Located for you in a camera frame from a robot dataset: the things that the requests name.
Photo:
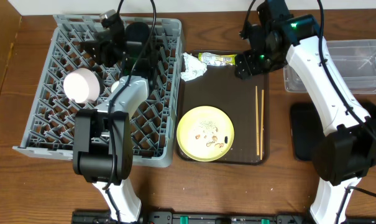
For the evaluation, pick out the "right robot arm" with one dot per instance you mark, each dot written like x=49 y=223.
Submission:
x=348 y=149

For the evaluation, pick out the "clear plastic bin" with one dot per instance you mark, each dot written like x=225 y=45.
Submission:
x=356 y=62

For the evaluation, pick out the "grey plastic dish rack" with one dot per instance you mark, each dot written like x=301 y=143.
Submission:
x=50 y=126

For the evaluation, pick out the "pink bowl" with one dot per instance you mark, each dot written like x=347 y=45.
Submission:
x=81 y=86

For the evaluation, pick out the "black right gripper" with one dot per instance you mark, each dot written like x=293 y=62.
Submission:
x=245 y=66

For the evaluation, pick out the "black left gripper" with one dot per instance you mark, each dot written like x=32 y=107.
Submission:
x=98 y=47

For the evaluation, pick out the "black plastic bin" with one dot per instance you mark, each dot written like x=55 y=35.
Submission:
x=306 y=130

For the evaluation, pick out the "green snack wrapper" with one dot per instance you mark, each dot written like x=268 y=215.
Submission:
x=217 y=60

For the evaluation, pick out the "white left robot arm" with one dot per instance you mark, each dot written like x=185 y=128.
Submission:
x=102 y=146

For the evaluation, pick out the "dark brown serving tray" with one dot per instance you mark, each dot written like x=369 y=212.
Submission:
x=220 y=88

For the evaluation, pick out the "crumpled white napkin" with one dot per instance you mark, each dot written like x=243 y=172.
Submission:
x=194 y=68

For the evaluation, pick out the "yellow plate with crumbs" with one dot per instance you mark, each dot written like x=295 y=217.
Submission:
x=205 y=133

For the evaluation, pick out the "white plastic cup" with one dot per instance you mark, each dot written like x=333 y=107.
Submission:
x=114 y=86

